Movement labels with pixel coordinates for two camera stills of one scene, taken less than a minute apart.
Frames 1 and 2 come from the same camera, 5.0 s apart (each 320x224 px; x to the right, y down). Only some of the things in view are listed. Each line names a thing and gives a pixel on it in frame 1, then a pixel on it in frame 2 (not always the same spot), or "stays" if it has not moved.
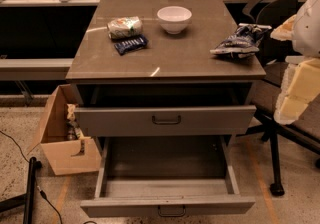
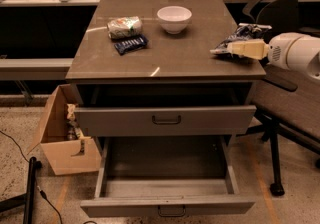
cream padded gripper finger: x=300 y=86 -> x=252 y=48
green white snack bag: x=125 y=27 stays
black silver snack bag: x=243 y=40 stays
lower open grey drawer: x=166 y=176 stays
